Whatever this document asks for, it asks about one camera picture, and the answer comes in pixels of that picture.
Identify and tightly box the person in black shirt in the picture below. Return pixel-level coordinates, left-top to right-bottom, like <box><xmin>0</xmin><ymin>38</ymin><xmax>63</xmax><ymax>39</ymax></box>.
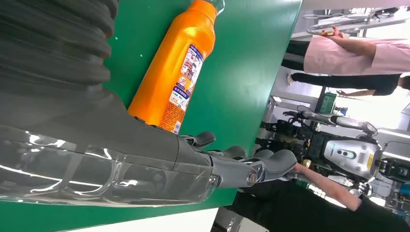
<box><xmin>224</xmin><ymin>163</ymin><xmax>410</xmax><ymax>232</ymax></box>

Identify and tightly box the green crate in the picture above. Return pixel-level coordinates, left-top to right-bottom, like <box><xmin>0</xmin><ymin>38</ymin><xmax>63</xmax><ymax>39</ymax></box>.
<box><xmin>319</xmin><ymin>92</ymin><xmax>337</xmax><ymax>115</ymax></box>

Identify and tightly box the silver background humanoid robot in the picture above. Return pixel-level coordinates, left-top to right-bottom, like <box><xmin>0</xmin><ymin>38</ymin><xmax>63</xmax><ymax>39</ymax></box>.
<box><xmin>254</xmin><ymin>105</ymin><xmax>410</xmax><ymax>196</ymax></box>

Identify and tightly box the person in pink shirt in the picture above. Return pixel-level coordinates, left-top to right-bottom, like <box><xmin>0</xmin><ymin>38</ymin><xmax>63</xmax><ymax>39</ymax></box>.
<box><xmin>281</xmin><ymin>26</ymin><xmax>410</xmax><ymax>76</ymax></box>

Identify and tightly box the person in dark clothes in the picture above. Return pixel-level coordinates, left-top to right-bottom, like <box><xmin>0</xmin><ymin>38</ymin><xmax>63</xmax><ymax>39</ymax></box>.
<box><xmin>286</xmin><ymin>72</ymin><xmax>410</xmax><ymax>97</ymax></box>

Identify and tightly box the white metal frame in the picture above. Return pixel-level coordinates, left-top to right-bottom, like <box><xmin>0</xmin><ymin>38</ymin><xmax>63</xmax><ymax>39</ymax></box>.
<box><xmin>302</xmin><ymin>6</ymin><xmax>410</xmax><ymax>41</ymax></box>

